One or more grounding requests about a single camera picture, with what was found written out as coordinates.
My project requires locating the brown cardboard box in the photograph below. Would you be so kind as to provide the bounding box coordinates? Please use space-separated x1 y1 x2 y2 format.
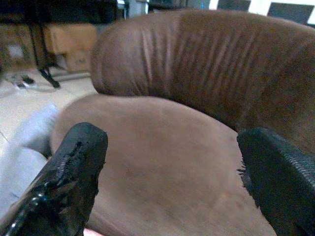
0 23 37 72
43 23 97 72

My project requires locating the black metal table leg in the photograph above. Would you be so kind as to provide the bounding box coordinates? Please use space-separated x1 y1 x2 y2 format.
27 22 61 89

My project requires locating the white power strip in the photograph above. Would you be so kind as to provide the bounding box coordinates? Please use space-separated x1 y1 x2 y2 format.
12 75 59 93

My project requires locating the brown suede sofa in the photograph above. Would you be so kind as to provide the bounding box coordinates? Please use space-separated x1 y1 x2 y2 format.
49 9 315 236

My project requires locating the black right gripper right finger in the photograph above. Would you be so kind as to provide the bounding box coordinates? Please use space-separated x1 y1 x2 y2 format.
236 127 315 236

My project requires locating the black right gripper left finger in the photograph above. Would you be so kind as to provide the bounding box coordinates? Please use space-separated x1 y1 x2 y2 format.
0 122 109 236

